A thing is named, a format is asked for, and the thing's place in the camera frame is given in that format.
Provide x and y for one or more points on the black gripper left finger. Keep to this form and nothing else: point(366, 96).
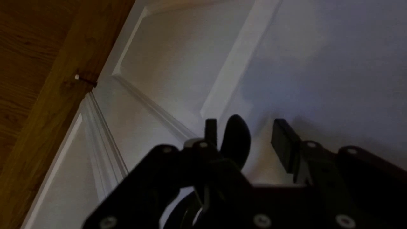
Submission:
point(144, 186)

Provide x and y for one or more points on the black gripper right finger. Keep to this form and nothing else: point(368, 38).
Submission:
point(347, 186)

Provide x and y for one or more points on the white panel door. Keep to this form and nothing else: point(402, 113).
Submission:
point(296, 64)

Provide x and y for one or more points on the small door stop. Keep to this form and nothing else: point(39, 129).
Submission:
point(84, 78)

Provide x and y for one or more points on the white door frame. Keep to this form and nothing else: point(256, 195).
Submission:
point(71, 178)

